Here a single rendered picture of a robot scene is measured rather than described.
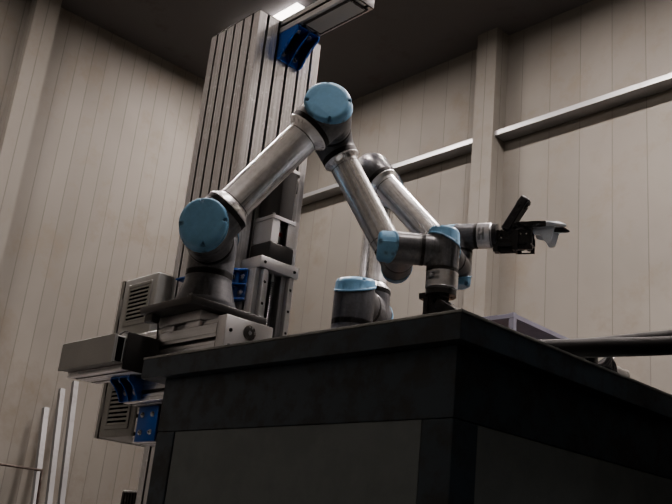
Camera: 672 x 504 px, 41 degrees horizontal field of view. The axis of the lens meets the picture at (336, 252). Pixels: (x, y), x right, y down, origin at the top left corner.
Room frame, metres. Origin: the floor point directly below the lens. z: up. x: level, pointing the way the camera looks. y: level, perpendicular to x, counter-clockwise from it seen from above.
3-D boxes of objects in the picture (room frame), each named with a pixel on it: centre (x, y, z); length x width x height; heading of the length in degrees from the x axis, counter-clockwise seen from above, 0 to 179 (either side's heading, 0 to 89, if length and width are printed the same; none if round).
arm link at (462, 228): (2.49, -0.36, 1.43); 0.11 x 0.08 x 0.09; 67
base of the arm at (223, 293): (2.14, 0.31, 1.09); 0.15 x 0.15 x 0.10
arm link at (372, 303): (2.48, -0.07, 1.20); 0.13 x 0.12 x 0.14; 157
